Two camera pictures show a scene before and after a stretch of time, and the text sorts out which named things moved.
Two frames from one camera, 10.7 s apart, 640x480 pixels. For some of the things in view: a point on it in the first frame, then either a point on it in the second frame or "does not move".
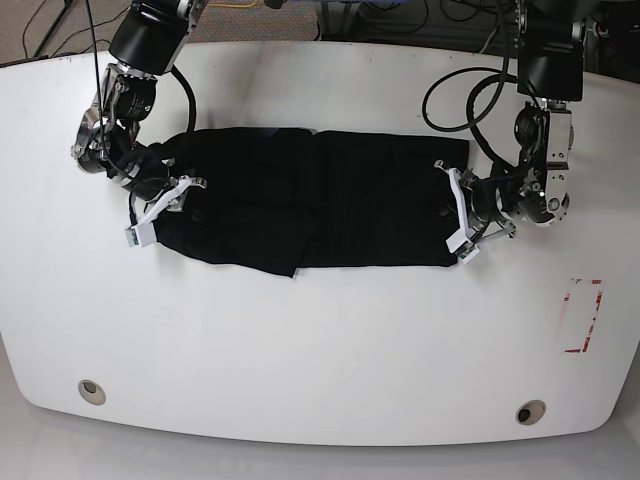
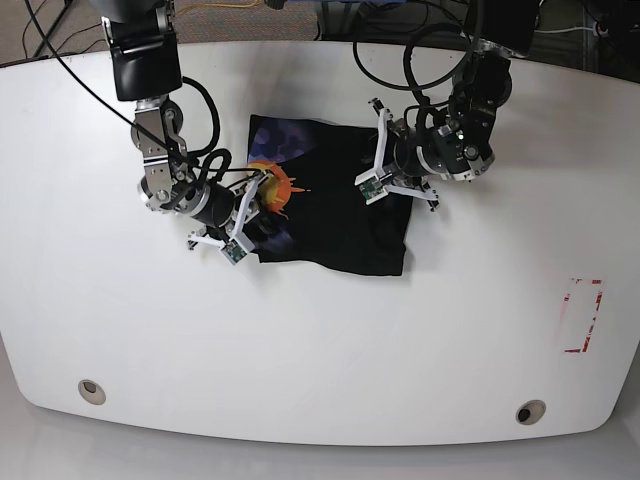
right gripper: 480,206 → 405,157
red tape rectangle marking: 587,339 does not move
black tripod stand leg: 53,28 does not move
